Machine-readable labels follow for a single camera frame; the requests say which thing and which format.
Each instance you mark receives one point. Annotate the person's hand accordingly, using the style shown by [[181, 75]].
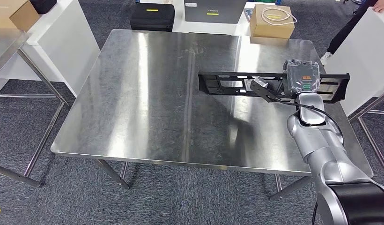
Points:
[[382, 5]]

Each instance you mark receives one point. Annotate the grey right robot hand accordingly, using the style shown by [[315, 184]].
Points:
[[303, 76]]

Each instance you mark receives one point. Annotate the long black plastic panel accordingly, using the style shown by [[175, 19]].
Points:
[[206, 84]]

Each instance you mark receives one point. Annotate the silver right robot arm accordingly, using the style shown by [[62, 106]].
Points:
[[319, 146]]

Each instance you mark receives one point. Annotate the person's foot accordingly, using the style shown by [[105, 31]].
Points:
[[326, 59]]

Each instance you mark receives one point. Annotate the person's leg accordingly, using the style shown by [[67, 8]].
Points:
[[347, 29]]

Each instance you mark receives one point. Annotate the white cabinet panel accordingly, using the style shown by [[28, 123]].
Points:
[[359, 46], [64, 46]]

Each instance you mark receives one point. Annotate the brown cardboard box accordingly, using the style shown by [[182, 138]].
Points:
[[12, 14], [272, 29]]

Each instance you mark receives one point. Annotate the small grey packet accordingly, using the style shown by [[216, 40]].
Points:
[[248, 15]]

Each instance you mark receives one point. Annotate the grey laptop box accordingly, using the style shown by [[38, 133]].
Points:
[[213, 12]]

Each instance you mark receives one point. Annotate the black carry case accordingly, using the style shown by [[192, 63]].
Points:
[[151, 18]]

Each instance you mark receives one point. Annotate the black bag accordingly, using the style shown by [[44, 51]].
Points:
[[43, 5]]

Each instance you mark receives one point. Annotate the black camera bracket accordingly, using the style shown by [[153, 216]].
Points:
[[266, 93]]

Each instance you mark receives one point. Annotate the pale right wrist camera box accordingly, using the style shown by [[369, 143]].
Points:
[[260, 83]]

